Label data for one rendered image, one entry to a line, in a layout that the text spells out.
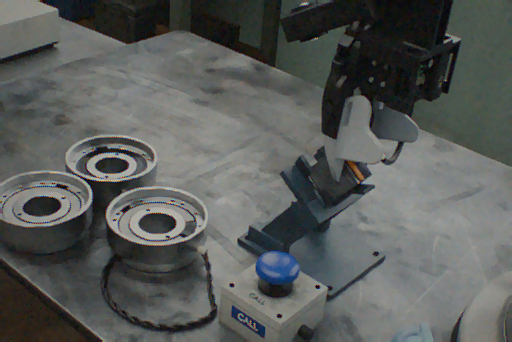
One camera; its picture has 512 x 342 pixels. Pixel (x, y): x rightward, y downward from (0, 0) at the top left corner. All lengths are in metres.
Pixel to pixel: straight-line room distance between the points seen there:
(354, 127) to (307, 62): 2.01
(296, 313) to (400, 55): 0.24
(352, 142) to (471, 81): 1.70
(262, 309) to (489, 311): 0.31
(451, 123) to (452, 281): 1.64
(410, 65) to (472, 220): 0.34
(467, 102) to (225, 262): 1.69
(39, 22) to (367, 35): 1.00
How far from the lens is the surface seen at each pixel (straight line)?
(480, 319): 0.37
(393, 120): 0.71
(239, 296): 0.66
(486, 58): 2.31
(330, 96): 0.64
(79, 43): 1.60
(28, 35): 1.53
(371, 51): 0.62
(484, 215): 0.92
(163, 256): 0.73
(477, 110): 2.36
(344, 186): 0.71
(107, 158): 0.88
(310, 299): 0.66
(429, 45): 0.61
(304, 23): 0.68
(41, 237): 0.76
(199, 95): 1.10
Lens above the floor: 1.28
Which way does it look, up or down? 31 degrees down
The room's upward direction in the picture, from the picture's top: 6 degrees clockwise
